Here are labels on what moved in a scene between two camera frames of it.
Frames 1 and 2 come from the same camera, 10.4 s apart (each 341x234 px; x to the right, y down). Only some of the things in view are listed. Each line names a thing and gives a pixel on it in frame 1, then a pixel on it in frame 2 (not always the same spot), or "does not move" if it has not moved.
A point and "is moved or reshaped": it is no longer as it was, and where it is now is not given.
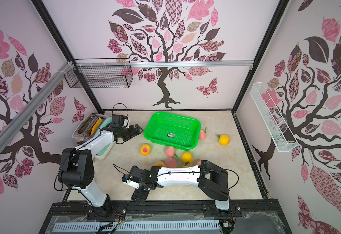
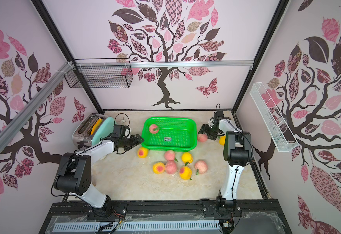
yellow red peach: x=159 y=163 does not move
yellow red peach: x=145 y=149 is moved or reshaped
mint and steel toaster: x=92 y=124 does not move
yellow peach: x=223 y=140 does not move
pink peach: x=202 y=134 does not move
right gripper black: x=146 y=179 → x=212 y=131
